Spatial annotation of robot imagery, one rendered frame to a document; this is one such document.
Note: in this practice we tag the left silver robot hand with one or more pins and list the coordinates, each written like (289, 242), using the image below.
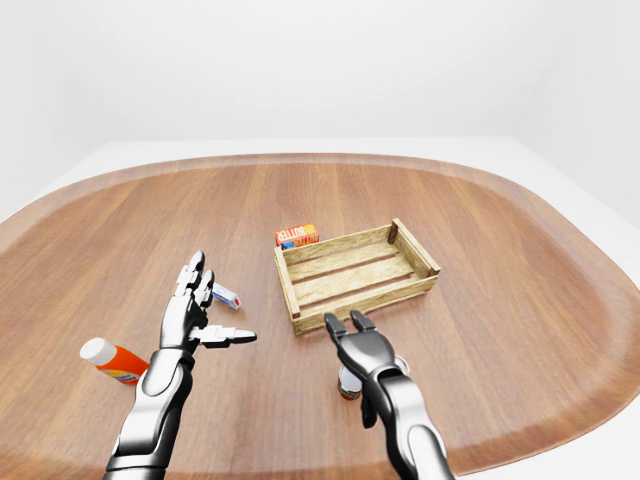
(179, 320)

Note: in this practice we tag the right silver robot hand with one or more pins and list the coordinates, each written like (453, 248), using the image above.
(364, 350)

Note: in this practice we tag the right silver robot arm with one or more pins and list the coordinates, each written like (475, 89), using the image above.
(407, 425)

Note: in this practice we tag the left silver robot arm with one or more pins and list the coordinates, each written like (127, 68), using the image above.
(150, 410)

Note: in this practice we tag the small tomato sauce can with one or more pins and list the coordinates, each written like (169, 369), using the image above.
(348, 386)

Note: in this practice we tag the wooden slat tray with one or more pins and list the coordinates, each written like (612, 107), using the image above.
(352, 275)

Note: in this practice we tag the small white blue box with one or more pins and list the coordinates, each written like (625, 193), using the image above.
(227, 296)

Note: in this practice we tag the orange bottle with white cap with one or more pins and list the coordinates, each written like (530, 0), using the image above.
(112, 362)

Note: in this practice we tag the orange butter box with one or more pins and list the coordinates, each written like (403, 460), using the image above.
(297, 235)

